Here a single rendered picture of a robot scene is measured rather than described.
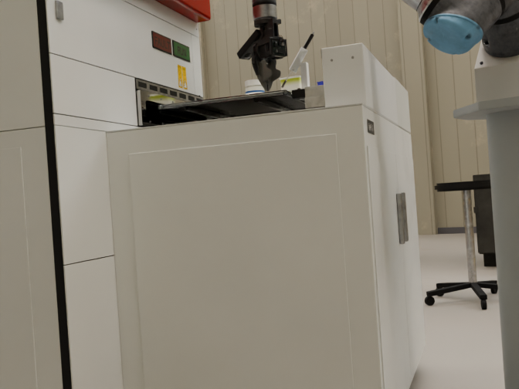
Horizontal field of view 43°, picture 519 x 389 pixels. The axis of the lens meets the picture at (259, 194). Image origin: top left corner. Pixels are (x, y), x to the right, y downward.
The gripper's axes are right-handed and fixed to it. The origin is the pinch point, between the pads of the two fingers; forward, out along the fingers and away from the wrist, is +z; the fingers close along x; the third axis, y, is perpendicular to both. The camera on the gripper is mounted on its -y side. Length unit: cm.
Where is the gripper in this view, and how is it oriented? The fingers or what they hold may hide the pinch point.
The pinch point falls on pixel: (265, 87)
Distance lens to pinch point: 208.9
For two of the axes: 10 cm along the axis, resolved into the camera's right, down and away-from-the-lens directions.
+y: 6.6, -0.5, -7.5
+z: 0.7, 10.0, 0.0
